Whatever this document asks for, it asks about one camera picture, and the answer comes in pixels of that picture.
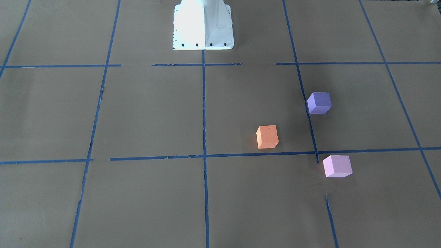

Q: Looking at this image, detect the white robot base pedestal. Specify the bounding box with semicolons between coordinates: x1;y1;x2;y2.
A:
172;0;235;50

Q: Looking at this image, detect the pink foam cube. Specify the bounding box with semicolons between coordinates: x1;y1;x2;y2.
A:
323;155;353;178

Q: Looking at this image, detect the purple foam cube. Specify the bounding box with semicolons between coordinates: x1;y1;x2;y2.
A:
307;92;332;114

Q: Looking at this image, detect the orange foam cube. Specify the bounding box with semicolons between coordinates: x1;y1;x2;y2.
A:
256;125;279;149

